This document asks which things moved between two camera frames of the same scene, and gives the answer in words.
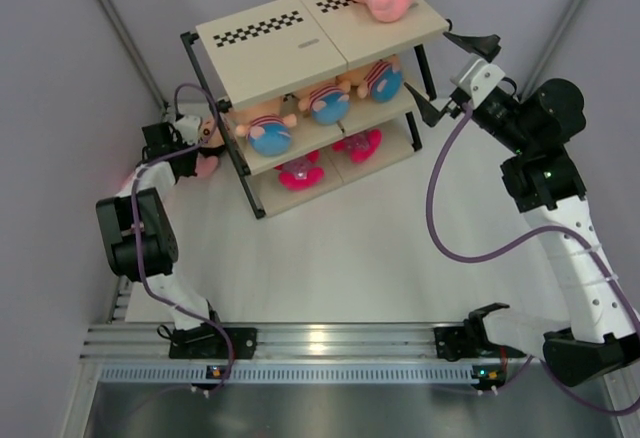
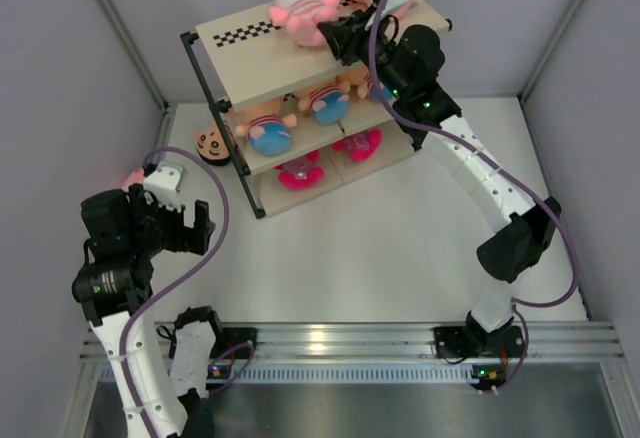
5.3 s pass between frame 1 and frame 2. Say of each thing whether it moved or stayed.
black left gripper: moved
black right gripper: moved
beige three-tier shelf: stayed
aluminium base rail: stayed
